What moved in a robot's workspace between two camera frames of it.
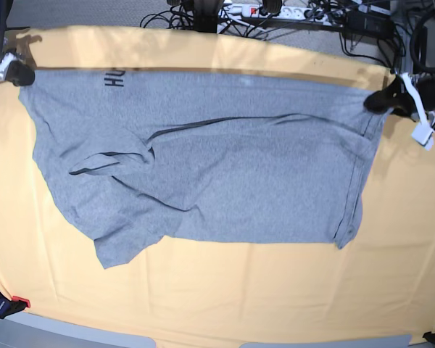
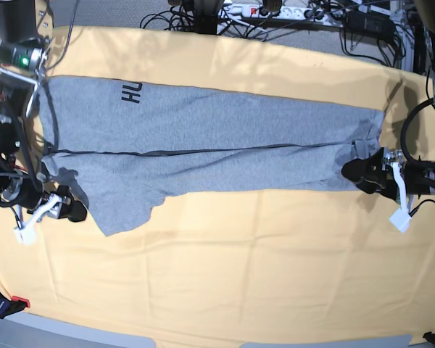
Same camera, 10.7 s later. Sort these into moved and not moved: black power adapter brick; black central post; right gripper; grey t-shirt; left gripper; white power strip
Moved: left gripper; grey t-shirt; right gripper
Not moved: black power adapter brick; black central post; white power strip
